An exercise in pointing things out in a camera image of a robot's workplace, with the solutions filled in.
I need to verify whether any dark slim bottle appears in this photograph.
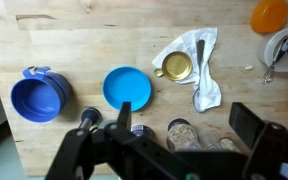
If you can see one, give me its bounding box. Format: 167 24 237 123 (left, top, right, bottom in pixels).
78 106 102 132

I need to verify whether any clear glass jar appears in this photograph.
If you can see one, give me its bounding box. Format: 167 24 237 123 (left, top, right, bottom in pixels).
198 129 222 151

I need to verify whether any orange cup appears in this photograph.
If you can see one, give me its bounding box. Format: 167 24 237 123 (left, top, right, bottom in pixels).
250 0 288 34

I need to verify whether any gold measuring cup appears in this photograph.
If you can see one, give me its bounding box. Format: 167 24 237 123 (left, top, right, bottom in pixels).
153 50 193 82

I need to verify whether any metal spoon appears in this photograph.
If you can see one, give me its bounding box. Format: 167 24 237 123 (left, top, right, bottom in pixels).
192 39 207 114

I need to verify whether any small glass jar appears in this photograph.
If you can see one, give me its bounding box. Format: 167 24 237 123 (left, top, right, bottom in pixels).
218 137 242 154

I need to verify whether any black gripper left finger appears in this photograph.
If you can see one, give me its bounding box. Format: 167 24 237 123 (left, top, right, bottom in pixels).
45 101 142 180

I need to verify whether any metal whisk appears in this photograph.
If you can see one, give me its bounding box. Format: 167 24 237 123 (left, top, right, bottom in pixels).
263 18 288 84

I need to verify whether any glass jar with grains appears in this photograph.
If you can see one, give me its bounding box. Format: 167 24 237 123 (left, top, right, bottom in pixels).
166 118 202 154

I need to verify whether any dark blue collapsible cup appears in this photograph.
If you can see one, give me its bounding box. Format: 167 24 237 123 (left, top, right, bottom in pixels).
10 65 72 124

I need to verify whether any light blue bowl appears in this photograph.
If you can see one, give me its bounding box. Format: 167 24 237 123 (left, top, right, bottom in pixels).
102 66 153 113

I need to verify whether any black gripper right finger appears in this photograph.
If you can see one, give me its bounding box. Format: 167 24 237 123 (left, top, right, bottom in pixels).
228 101 288 180

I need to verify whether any white cloth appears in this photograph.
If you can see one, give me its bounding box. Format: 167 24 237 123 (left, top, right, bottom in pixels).
151 27 223 113

